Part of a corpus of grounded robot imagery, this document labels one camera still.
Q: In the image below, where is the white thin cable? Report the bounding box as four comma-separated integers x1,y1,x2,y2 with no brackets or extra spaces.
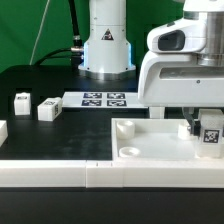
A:
29,0,52,66

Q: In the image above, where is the white square tabletop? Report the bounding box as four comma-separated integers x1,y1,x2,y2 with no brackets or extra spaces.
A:
111,119,224,161

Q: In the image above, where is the white U-shaped fence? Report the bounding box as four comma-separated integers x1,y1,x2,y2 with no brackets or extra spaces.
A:
0,120,224,189

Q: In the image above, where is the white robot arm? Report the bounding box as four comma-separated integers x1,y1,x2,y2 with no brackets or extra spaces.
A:
79,0,224,118

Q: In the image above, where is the white marker sheet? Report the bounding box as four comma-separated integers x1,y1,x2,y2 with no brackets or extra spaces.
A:
63,92,143,109

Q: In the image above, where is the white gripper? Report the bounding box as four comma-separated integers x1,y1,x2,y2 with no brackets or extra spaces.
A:
138,19,224,136

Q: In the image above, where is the black cable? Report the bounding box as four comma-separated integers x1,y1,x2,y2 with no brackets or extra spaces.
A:
33,0,84,67

